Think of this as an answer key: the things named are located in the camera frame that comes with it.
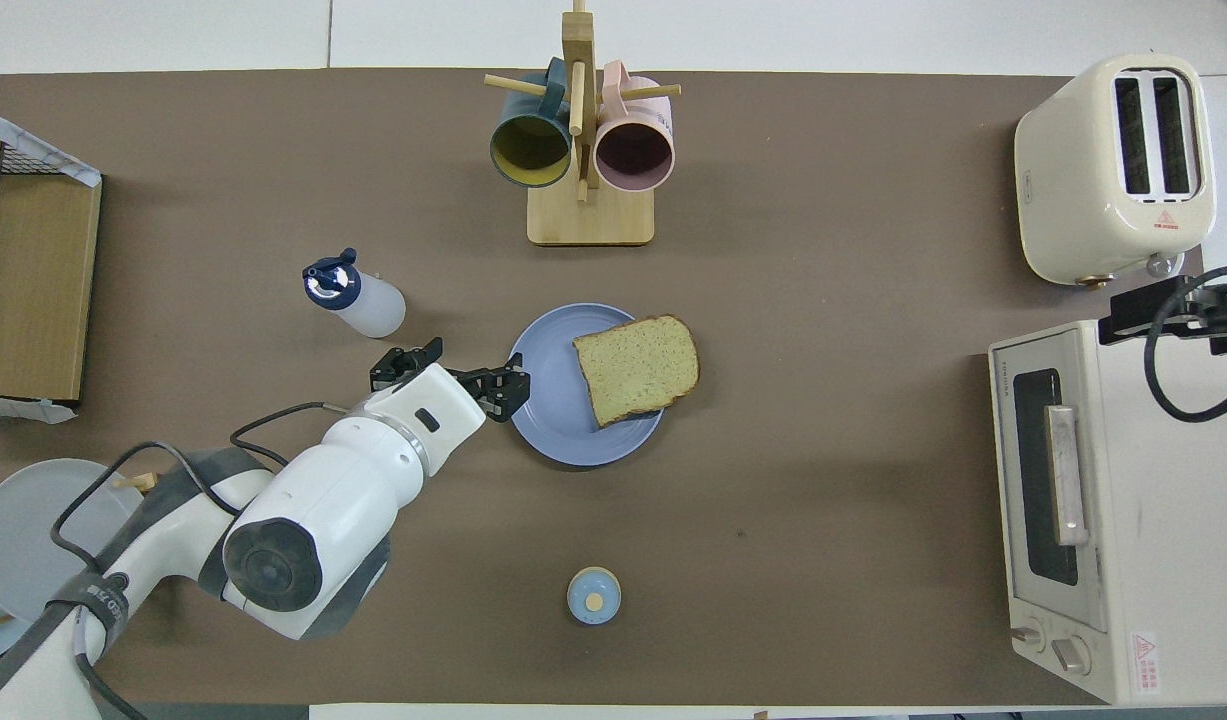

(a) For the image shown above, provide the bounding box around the seasoning bottle with blue cap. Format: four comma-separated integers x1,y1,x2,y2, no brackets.
303,248,407,339

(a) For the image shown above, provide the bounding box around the brown bread slice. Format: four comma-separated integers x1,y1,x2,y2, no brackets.
573,315,701,429

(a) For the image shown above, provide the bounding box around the blue round plate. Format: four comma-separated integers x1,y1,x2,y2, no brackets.
508,303,666,467

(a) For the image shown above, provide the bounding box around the wooden plate rack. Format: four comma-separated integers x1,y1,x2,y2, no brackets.
0,472,160,631

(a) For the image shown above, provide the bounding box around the cream two-slot toaster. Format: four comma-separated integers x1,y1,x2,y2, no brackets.
1013,54,1217,288

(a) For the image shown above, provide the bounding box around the wooden mug tree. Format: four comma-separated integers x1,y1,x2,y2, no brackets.
483,0,682,247

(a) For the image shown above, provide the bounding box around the white toaster oven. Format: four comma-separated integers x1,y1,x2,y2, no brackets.
988,318,1227,706

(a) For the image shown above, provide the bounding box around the small blue call bell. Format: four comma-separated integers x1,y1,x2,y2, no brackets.
567,567,622,626

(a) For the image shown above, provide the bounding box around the dark teal mug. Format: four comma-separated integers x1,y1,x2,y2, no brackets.
489,57,574,190

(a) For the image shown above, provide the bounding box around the pink ribbed mug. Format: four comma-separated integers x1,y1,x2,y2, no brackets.
593,60,676,194

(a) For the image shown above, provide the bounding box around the brown table mat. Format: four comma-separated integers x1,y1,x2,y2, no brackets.
0,68,1206,706

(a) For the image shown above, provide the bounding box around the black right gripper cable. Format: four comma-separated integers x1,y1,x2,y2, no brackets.
1143,263,1227,423

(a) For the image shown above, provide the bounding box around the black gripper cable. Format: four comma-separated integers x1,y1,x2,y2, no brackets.
1143,263,1227,423
51,400,354,720

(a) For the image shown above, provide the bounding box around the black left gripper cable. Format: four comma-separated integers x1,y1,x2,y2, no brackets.
51,400,354,720

